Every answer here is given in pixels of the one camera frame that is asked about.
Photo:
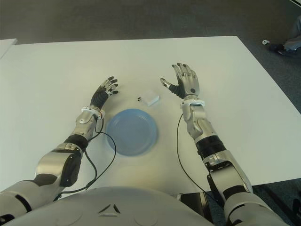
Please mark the small white object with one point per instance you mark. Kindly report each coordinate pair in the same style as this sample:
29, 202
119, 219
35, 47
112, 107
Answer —
265, 42

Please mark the grey robot torso shell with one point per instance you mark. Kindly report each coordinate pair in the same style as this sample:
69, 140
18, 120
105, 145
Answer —
117, 200

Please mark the blue plastic plate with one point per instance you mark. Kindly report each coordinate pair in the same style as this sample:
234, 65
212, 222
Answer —
131, 131

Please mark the adjacent white table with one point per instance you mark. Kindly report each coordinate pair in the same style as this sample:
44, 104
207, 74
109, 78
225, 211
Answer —
5, 47

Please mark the white charger block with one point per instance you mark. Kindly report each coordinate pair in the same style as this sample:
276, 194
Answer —
150, 97

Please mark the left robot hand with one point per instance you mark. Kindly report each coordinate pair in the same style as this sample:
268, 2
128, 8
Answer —
100, 95

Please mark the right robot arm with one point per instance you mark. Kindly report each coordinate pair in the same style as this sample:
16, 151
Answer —
204, 127

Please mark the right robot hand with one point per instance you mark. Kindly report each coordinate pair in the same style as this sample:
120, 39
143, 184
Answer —
188, 82

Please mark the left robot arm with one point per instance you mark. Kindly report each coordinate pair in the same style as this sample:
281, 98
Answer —
54, 164

